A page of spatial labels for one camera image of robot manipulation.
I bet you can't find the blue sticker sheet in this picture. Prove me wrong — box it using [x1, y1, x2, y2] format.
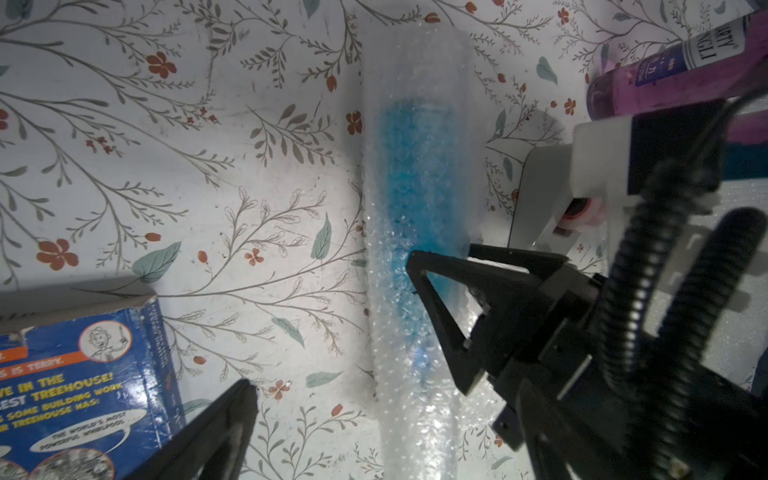
[1, 295, 186, 479]

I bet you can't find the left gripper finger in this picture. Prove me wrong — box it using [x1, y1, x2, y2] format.
[128, 379, 258, 480]

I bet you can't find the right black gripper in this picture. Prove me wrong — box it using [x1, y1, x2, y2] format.
[405, 242, 768, 480]

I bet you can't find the white tape dispenser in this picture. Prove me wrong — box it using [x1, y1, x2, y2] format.
[508, 145, 606, 255]

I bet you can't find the blue liquid glass bottle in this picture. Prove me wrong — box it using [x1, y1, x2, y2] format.
[371, 98, 468, 387]

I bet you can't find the bubble wrap sheet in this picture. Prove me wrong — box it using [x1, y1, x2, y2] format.
[362, 24, 476, 479]
[644, 179, 767, 391]

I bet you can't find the dark purple labelled bottle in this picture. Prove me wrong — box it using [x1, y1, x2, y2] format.
[586, 9, 767, 120]

